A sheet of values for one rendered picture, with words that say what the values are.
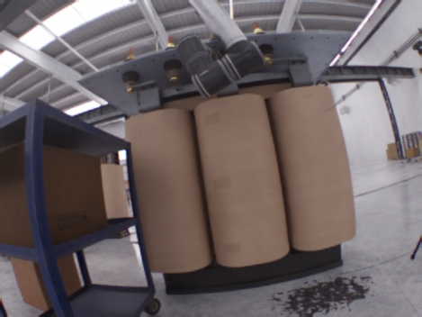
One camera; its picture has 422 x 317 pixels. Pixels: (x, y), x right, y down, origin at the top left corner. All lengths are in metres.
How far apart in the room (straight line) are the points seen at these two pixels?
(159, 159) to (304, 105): 0.81
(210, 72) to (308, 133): 0.60
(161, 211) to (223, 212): 0.31
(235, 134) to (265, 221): 0.46
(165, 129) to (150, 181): 0.28
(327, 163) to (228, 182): 0.52
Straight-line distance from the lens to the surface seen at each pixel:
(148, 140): 1.12
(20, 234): 0.67
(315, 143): 1.12
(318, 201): 1.12
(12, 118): 0.68
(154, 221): 1.11
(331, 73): 11.55
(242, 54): 0.78
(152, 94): 1.24
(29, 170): 0.56
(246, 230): 1.05
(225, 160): 1.02
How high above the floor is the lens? 0.65
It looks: 7 degrees up
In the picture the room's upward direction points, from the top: 9 degrees counter-clockwise
